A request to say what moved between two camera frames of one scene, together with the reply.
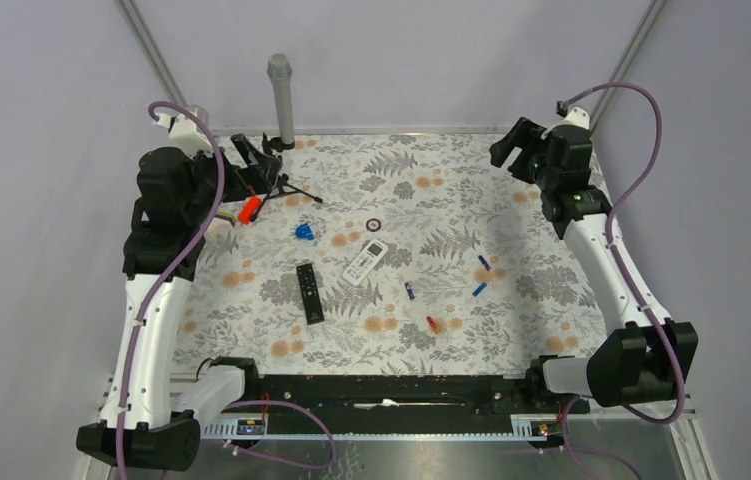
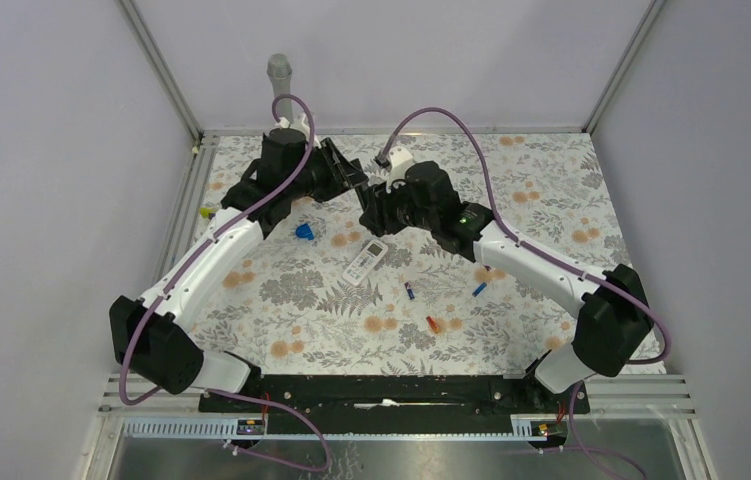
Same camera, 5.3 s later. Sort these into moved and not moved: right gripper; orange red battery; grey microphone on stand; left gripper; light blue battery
Moved: left gripper; right gripper
Not moved: orange red battery; grey microphone on stand; light blue battery
